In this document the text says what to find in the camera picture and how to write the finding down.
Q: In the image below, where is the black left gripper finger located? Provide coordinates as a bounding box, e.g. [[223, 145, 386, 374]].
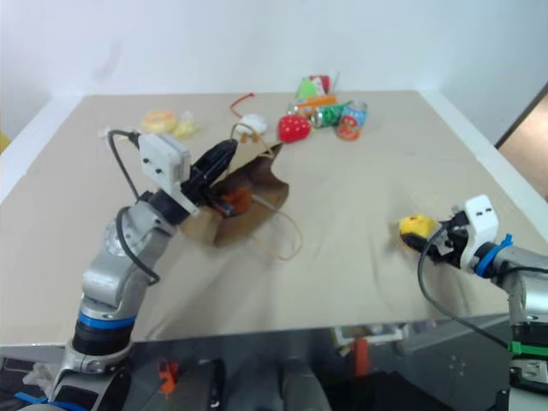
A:
[[200, 138, 240, 184], [208, 194, 235, 217]]

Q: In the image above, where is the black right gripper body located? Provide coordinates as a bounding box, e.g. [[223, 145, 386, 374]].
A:
[[429, 212, 471, 269]]

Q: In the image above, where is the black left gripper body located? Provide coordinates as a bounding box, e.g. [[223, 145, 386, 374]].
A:
[[181, 154, 224, 216]]

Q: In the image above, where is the yellow plush toy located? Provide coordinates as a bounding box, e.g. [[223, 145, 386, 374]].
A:
[[397, 214, 438, 252]]

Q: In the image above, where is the orange plush toy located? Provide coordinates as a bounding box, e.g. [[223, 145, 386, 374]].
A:
[[220, 187, 254, 216]]

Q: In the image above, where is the brown paper bag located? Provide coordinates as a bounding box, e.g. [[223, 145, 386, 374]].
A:
[[178, 122, 304, 261]]

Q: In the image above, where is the yellow plush in clear wrap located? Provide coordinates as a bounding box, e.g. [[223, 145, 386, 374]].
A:
[[172, 111, 203, 141]]

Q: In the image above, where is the white plush toy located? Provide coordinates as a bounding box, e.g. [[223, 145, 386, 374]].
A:
[[241, 112, 270, 134]]

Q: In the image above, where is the yellow orange donut plush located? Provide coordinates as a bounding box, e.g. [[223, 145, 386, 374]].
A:
[[141, 110, 178, 134]]

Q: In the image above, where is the red strawberry plush toy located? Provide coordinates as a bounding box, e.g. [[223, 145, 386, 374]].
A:
[[277, 114, 312, 143]]

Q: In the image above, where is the orange carrot plush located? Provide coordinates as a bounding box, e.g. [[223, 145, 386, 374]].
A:
[[296, 94, 339, 109]]

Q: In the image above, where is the green snack packet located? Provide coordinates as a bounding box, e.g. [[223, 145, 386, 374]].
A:
[[295, 74, 334, 98]]

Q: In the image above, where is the green drink can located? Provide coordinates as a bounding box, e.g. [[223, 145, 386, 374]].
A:
[[310, 102, 350, 129]]

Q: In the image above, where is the brown door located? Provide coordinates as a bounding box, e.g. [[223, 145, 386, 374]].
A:
[[495, 80, 548, 199]]

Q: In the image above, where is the orange clamp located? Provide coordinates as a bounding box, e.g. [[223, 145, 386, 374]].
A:
[[157, 360, 182, 396], [351, 337, 372, 378]]

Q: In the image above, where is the red blue drink can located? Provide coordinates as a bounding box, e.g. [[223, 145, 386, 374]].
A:
[[337, 99, 369, 140]]

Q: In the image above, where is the dark rounded shape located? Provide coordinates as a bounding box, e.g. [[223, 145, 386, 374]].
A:
[[277, 356, 331, 411]]

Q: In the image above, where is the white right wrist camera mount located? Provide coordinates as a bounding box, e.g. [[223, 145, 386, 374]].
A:
[[459, 194, 501, 270]]

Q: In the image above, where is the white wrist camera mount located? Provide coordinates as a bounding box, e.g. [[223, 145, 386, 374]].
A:
[[138, 133, 201, 216], [459, 194, 501, 270]]

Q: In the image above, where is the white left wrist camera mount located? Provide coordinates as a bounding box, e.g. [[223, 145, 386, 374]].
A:
[[138, 133, 201, 216]]

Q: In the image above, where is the blue cable tie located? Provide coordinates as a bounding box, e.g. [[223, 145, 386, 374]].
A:
[[476, 232, 514, 276]]

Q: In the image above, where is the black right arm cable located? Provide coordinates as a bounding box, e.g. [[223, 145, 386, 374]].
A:
[[417, 225, 515, 348]]

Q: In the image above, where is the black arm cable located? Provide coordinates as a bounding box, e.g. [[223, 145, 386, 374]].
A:
[[417, 225, 515, 348], [106, 129, 162, 286]]

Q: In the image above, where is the red cable tie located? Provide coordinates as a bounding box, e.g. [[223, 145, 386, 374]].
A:
[[230, 91, 256, 117]]

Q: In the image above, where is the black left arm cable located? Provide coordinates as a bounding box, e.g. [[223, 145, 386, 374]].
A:
[[106, 129, 162, 286]]

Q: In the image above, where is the green cable tie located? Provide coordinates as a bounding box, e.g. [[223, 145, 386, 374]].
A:
[[506, 339, 548, 357]]

